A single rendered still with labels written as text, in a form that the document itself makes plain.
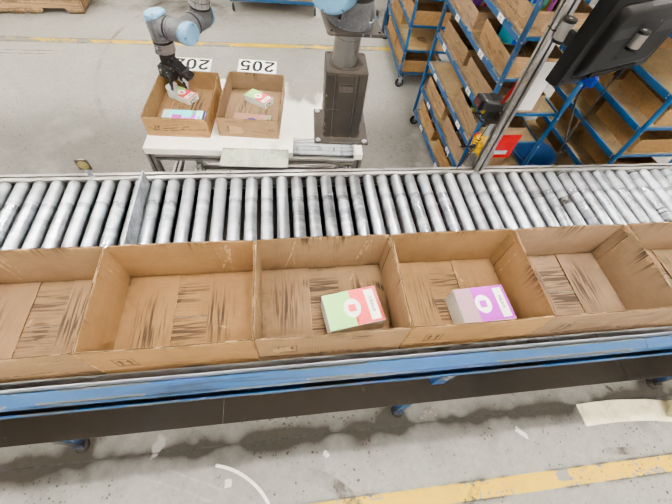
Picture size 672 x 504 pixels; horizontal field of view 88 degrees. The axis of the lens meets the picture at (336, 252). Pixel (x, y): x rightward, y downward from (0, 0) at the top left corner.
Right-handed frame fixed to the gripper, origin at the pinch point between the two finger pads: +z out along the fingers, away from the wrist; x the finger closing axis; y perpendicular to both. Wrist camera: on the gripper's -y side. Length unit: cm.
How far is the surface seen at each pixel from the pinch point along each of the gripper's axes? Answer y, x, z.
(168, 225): -47, 66, 4
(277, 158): -63, 13, 3
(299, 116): -56, -19, 3
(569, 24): -150, -25, -62
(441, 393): -164, 72, 16
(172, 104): 1.0, 7.3, 2.2
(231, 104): -22.8, -8.4, 2.2
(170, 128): -14.5, 25.1, -1.4
